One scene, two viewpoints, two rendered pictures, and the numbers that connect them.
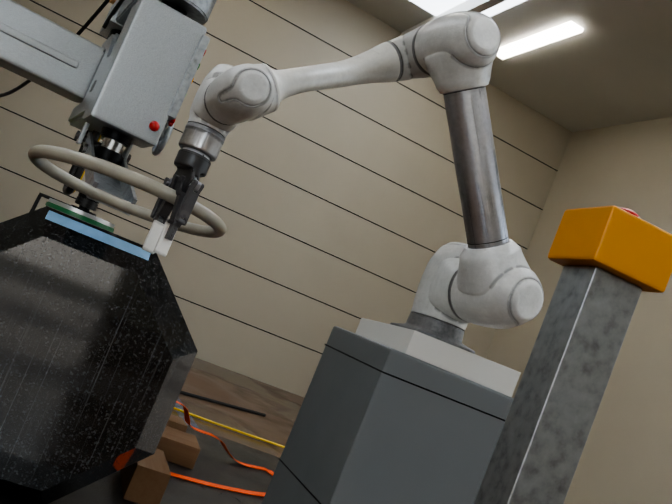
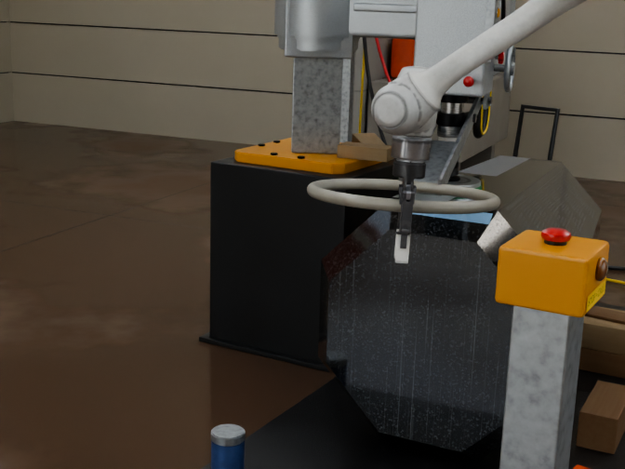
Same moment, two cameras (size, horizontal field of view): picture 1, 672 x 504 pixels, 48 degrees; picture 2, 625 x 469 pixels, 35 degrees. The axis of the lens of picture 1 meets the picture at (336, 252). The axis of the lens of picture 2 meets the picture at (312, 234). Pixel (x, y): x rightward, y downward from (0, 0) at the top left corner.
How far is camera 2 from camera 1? 116 cm
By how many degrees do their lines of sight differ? 47
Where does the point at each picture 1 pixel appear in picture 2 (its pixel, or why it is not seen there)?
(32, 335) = (409, 318)
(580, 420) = (542, 447)
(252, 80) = (385, 105)
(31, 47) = (394, 13)
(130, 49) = (425, 13)
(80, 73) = not seen: hidden behind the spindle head
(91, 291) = (444, 268)
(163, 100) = not seen: hidden behind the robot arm
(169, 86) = (474, 32)
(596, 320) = (529, 353)
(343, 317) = not seen: outside the picture
